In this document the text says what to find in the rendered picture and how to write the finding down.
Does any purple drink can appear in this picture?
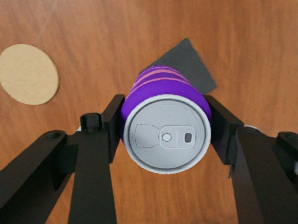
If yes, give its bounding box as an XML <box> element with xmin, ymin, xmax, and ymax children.
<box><xmin>118</xmin><ymin>65</ymin><xmax>213</xmax><ymax>174</ymax></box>

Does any round tan cork coaster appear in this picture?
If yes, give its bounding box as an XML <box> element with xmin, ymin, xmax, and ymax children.
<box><xmin>0</xmin><ymin>44</ymin><xmax>60</xmax><ymax>105</ymax></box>

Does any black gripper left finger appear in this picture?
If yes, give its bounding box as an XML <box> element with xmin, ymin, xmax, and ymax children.
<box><xmin>0</xmin><ymin>94</ymin><xmax>125</xmax><ymax>224</ymax></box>

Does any dark grey square coaster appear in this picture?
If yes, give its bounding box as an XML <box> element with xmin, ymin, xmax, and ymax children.
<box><xmin>145</xmin><ymin>37</ymin><xmax>219</xmax><ymax>95</ymax></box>

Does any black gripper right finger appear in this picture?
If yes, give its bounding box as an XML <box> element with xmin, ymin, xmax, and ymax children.
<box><xmin>202</xmin><ymin>95</ymin><xmax>298</xmax><ymax>224</ymax></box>

